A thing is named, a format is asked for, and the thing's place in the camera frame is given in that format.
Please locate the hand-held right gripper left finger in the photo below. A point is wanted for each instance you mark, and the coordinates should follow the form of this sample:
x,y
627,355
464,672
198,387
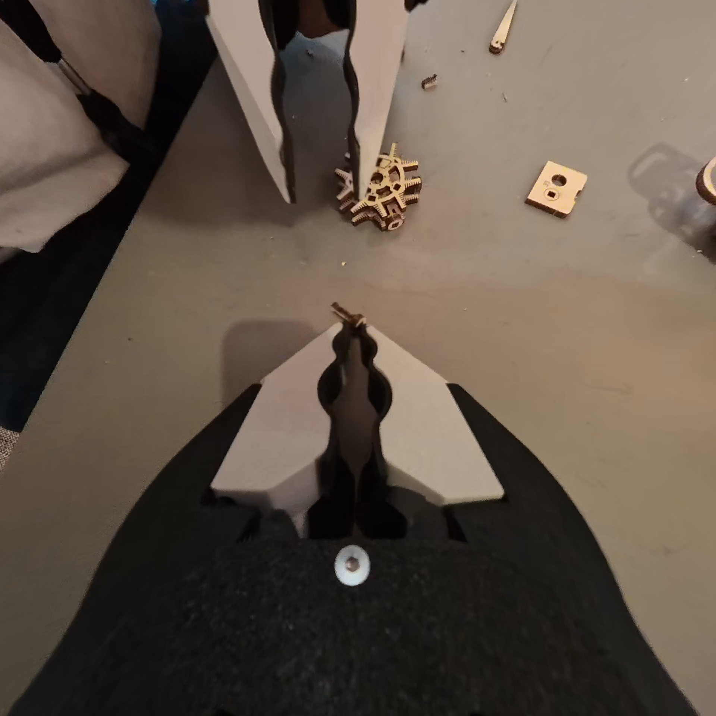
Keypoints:
x,y
268,447

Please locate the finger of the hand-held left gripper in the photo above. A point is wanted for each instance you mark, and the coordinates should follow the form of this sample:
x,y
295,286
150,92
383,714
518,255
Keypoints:
x,y
246,67
380,67

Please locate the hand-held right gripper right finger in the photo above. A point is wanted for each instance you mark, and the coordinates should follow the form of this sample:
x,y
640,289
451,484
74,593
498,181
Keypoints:
x,y
442,447

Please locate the wooden radial engine model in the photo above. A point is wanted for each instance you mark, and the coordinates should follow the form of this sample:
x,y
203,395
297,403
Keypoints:
x,y
373,197

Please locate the small wooden pin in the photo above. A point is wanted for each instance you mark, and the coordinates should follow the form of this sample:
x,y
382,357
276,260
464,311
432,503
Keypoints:
x,y
349,316

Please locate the grey desk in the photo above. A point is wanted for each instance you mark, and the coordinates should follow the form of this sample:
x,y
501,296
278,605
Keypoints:
x,y
503,307

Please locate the small dark wooden bit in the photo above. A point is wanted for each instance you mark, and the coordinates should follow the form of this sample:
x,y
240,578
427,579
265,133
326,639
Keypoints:
x,y
429,81

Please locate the pointed wooden stick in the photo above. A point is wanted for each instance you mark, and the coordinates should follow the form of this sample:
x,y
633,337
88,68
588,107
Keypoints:
x,y
502,33

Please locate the square wooden plate with holes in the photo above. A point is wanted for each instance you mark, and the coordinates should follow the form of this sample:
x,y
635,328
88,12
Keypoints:
x,y
540,193

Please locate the person's white shirt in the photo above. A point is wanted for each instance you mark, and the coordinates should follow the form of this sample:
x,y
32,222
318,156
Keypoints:
x,y
45,168

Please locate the person's dark jeans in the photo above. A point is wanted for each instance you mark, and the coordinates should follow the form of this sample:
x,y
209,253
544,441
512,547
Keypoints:
x,y
84,279

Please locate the wooden biplane model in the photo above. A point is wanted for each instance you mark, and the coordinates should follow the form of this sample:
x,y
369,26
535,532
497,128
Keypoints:
x,y
707,179

